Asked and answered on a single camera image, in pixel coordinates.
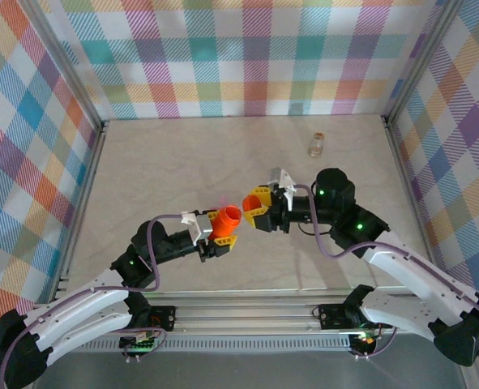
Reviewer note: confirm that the orange pill bottle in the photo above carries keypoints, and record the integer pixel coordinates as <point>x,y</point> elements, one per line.
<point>225,227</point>

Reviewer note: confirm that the clear glass vial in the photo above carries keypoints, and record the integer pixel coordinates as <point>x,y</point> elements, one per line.
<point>316,148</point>

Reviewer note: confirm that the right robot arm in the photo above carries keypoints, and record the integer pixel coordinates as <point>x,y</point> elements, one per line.
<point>458,340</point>

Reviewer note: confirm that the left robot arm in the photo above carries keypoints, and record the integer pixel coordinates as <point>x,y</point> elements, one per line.
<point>81,312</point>

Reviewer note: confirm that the black controller board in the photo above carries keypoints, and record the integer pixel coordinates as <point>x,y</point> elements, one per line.
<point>364,340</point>
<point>139,345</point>

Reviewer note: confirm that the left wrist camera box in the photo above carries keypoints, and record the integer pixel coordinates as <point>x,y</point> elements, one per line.
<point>202,229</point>

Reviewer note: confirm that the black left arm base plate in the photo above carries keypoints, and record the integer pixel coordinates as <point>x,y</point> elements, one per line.
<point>164,316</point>

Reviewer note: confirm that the aluminium side rail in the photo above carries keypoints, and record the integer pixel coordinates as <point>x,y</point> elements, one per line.
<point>412,202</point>
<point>81,202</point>

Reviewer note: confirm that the aluminium mounting rail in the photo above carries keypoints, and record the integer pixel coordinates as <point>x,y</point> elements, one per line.
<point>243,318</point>

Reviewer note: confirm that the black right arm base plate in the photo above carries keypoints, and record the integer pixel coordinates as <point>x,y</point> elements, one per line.
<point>332,316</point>

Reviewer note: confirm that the aluminium frame post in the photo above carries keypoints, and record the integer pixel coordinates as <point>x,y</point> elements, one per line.
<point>65,61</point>
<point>421,61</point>

